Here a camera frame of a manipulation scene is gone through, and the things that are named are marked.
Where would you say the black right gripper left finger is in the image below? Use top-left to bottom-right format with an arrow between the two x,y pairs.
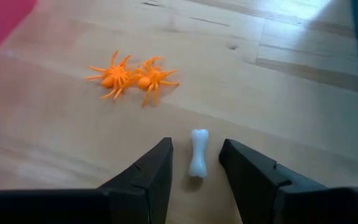
0,138 -> 173,224

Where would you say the white plastic bone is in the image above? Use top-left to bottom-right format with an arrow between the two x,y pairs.
188,128 -> 210,179

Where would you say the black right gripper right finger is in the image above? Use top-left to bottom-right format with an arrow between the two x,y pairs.
219,139 -> 358,224

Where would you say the orange plastic spider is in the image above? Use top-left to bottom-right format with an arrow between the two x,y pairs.
85,49 -> 138,101
129,55 -> 180,108

